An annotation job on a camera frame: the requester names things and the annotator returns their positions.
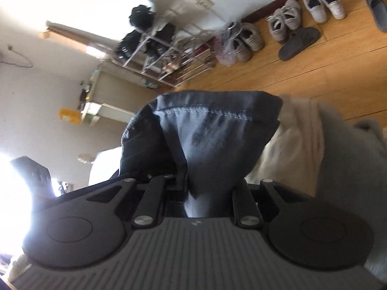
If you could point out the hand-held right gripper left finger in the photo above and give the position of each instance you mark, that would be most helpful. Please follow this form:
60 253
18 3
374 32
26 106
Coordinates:
151 199

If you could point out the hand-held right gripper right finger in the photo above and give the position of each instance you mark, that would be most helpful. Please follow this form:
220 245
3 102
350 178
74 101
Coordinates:
246 205

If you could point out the dark grey pants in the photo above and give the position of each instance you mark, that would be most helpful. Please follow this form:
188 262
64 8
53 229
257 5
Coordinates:
217 145

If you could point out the bright window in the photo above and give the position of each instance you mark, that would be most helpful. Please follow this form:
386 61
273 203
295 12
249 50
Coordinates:
12 202

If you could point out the cream carved footboard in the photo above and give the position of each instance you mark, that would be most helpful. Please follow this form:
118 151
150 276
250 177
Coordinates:
85 158

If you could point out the cream fuzzy cloth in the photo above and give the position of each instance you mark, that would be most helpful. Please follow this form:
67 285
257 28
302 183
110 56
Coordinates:
290 145

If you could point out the pale desk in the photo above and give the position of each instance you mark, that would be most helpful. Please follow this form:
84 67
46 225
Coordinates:
105 96

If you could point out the grey cloth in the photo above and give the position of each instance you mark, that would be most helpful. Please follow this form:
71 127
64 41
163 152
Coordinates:
353 187

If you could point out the metal shoe rack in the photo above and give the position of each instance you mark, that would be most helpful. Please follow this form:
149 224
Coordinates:
163 51

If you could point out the pink plastic bag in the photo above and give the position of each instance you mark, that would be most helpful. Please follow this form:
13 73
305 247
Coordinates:
225 53

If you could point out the beige sneaker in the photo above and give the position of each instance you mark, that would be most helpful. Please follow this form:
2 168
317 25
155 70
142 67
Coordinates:
240 48
252 36

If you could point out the dark grey slipper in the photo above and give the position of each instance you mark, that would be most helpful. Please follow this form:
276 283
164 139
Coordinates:
378 12
299 43

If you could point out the grey sneaker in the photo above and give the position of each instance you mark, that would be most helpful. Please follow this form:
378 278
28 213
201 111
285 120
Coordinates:
290 14
277 29

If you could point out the white sneaker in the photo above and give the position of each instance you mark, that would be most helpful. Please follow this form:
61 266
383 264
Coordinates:
332 2
314 6

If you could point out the wall socket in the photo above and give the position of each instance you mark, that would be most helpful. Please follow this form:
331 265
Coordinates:
205 3

